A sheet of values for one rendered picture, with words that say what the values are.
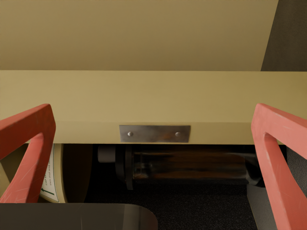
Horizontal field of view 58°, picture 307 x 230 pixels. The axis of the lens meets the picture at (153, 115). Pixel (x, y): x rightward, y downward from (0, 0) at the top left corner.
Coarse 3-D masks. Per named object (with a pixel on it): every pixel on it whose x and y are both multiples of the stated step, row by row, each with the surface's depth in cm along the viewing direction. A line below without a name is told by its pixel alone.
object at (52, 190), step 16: (64, 144) 50; (80, 144) 51; (64, 160) 50; (80, 160) 51; (48, 176) 36; (64, 176) 48; (80, 176) 49; (48, 192) 37; (64, 192) 36; (80, 192) 47
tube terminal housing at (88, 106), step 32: (0, 96) 31; (32, 96) 31; (64, 96) 31; (96, 96) 31; (128, 96) 31; (160, 96) 31; (192, 96) 31; (224, 96) 31; (256, 96) 31; (288, 96) 31; (64, 128) 28; (96, 128) 28; (192, 128) 28; (224, 128) 28; (0, 160) 31; (0, 192) 34; (256, 224) 50
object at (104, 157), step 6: (120, 144) 39; (102, 150) 42; (108, 150) 42; (114, 150) 42; (120, 150) 39; (102, 156) 42; (108, 156) 42; (114, 156) 42; (120, 156) 39; (102, 162) 43; (108, 162) 43; (114, 162) 43; (120, 162) 39; (120, 168) 39; (120, 174) 40
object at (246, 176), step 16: (144, 144) 39; (160, 144) 39; (176, 144) 39; (192, 144) 39; (208, 144) 39; (224, 144) 39; (144, 160) 38; (160, 160) 38; (176, 160) 38; (192, 160) 38; (208, 160) 38; (224, 160) 38; (240, 160) 38; (256, 160) 38; (144, 176) 39; (160, 176) 39; (176, 176) 39; (192, 176) 39; (208, 176) 39; (224, 176) 39; (240, 176) 39; (256, 176) 39
